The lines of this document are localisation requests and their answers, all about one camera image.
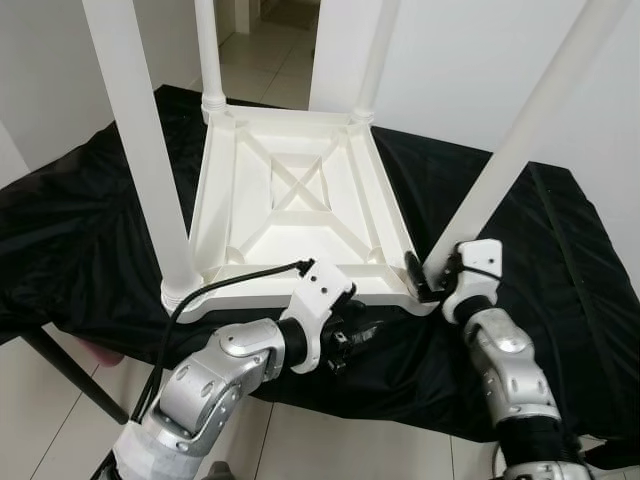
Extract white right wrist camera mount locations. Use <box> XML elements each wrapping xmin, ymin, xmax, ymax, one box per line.
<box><xmin>442</xmin><ymin>240</ymin><xmax>503</xmax><ymax>323</ymax></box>

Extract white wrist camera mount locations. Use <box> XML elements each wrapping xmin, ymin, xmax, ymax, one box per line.
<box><xmin>278</xmin><ymin>260</ymin><xmax>356</xmax><ymax>373</ymax></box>
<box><xmin>442</xmin><ymin>240</ymin><xmax>503</xmax><ymax>323</ymax></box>

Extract white plastic table leg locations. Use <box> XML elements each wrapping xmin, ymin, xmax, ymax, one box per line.
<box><xmin>195</xmin><ymin>0</ymin><xmax>229</xmax><ymax>111</ymax></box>
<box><xmin>352</xmin><ymin>0</ymin><xmax>401</xmax><ymax>126</ymax></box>
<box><xmin>82</xmin><ymin>0</ymin><xmax>201</xmax><ymax>306</ymax></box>
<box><xmin>425</xmin><ymin>0</ymin><xmax>633</xmax><ymax>271</ymax></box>

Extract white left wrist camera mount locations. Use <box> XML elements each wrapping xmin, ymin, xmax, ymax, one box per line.
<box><xmin>278</xmin><ymin>260</ymin><xmax>356</xmax><ymax>373</ymax></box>

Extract white plastic table top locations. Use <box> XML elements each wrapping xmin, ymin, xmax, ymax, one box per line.
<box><xmin>160</xmin><ymin>105</ymin><xmax>441</xmax><ymax>323</ymax></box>

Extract black table cloth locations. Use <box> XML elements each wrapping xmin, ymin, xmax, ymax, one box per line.
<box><xmin>0</xmin><ymin>85</ymin><xmax>640</xmax><ymax>466</ymax></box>

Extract black metal table leg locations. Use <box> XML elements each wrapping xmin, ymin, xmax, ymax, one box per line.
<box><xmin>20</xmin><ymin>330</ymin><xmax>131</xmax><ymax>426</ymax></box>

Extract white plastic frame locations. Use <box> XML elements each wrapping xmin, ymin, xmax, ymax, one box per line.
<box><xmin>575</xmin><ymin>435</ymin><xmax>626</xmax><ymax>471</ymax></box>

